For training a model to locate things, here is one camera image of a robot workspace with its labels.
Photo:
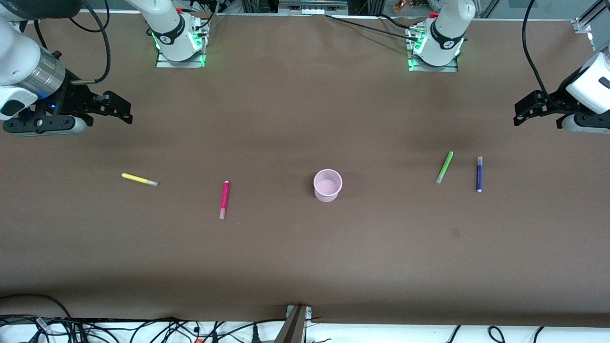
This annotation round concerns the purple pen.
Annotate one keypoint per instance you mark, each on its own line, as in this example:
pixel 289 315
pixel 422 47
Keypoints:
pixel 479 174

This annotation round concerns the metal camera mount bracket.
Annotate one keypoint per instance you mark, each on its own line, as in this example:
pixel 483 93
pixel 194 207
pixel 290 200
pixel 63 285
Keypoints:
pixel 295 326

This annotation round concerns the pink pen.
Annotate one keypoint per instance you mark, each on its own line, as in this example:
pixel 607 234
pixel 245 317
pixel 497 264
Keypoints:
pixel 224 200

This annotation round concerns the silver power strip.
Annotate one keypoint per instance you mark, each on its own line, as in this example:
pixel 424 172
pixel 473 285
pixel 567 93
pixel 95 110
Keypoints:
pixel 313 6

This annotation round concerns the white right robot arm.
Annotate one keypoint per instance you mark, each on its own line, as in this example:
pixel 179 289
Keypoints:
pixel 171 24

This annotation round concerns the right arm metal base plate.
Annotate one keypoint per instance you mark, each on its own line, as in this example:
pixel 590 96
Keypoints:
pixel 164 63

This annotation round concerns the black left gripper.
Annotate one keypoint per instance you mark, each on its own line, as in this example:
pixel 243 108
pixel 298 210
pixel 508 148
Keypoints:
pixel 556 98

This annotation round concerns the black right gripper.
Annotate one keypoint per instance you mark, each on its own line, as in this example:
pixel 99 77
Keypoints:
pixel 73 96

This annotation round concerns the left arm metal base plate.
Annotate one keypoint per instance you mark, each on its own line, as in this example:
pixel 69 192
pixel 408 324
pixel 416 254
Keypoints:
pixel 431 68

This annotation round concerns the yellow pen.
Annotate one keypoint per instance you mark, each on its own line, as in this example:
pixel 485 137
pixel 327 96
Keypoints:
pixel 138 179

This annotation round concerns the aluminium frame corner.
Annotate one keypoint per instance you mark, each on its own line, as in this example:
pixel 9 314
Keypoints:
pixel 588 21

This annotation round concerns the green pen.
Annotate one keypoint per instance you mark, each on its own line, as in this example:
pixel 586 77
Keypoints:
pixel 445 167

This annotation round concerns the pink cup holder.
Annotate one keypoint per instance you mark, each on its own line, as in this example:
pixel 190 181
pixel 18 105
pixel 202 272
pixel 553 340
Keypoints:
pixel 327 186

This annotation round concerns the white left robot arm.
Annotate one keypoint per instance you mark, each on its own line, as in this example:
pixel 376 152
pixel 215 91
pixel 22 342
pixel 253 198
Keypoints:
pixel 448 28

